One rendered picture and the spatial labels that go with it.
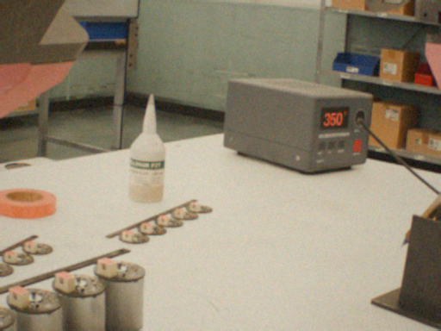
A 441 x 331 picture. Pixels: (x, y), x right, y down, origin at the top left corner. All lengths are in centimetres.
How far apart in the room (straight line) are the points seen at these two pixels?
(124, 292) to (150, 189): 36
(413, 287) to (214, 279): 14
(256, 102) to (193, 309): 47
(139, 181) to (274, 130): 24
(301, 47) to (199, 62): 99
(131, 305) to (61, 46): 20
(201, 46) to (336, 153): 527
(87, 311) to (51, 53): 18
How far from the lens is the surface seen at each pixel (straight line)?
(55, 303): 31
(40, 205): 63
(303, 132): 85
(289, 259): 57
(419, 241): 48
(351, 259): 58
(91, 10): 337
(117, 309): 34
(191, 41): 618
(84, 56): 345
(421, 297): 49
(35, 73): 17
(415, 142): 479
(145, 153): 68
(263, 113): 89
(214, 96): 605
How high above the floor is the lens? 94
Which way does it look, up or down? 12 degrees down
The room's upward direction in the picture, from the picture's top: 4 degrees clockwise
